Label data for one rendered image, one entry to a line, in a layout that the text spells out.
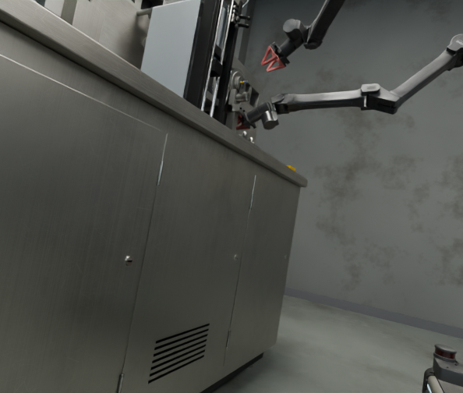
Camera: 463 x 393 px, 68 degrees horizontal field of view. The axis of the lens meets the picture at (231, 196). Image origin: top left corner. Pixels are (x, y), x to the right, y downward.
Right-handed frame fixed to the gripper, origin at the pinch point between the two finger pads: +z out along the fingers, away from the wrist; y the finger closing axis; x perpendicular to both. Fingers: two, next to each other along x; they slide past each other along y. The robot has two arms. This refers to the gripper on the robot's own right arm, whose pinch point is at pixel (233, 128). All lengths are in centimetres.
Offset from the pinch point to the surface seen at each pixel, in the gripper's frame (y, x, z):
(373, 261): 214, -73, -9
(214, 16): -48, 11, -24
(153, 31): -41, 32, 3
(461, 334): 221, -150, -49
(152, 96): -84, -33, -16
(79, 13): -81, 7, 1
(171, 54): -41.3, 16.5, -1.3
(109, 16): -53, 38, 13
